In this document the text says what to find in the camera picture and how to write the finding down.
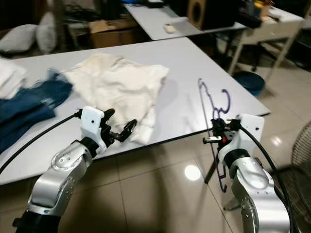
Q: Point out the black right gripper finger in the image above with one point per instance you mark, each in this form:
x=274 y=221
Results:
x=215 y=127
x=224 y=125

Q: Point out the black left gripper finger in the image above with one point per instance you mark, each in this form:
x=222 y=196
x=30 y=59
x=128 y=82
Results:
x=108 y=114
x=129 y=130

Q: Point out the purple plastic hanger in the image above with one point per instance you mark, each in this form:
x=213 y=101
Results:
x=216 y=115

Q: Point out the cream cotton shorts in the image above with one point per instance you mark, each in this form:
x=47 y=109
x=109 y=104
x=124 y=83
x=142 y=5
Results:
x=116 y=80

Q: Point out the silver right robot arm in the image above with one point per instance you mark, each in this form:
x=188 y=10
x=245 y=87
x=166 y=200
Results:
x=257 y=194

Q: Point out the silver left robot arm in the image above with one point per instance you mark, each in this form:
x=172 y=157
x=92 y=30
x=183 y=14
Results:
x=58 y=174

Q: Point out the large white table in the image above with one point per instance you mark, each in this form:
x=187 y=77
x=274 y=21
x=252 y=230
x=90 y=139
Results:
x=184 y=97

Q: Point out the blue round bin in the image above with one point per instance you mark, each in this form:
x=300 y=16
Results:
x=250 y=81

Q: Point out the black standing fan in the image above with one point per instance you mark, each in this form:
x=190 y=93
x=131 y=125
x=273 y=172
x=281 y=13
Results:
x=302 y=150

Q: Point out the plain brown cardboard box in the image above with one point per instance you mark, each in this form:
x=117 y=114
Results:
x=112 y=33

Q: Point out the blue denim jeans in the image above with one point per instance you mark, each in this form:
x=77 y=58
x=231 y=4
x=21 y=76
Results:
x=24 y=111

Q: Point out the white folded garment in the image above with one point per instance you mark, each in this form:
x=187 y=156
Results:
x=12 y=80

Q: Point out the small white remote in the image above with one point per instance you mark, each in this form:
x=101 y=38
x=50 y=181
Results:
x=170 y=28

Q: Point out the small white table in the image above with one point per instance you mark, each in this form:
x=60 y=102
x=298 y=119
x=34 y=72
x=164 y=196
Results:
x=155 y=19

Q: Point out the beige desk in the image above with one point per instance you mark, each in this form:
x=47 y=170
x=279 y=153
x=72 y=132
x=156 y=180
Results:
x=272 y=26

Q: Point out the wooden black speaker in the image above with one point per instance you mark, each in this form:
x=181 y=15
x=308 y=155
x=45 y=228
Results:
x=209 y=12

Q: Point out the wide grey pillow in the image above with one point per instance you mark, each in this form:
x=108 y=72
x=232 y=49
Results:
x=19 y=39

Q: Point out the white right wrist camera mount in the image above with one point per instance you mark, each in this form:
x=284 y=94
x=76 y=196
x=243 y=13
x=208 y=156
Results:
x=243 y=133

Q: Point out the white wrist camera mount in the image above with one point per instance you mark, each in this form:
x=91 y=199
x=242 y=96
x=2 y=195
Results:
x=92 y=124
x=243 y=133

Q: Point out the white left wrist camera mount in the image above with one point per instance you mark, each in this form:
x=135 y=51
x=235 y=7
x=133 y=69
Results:
x=92 y=124

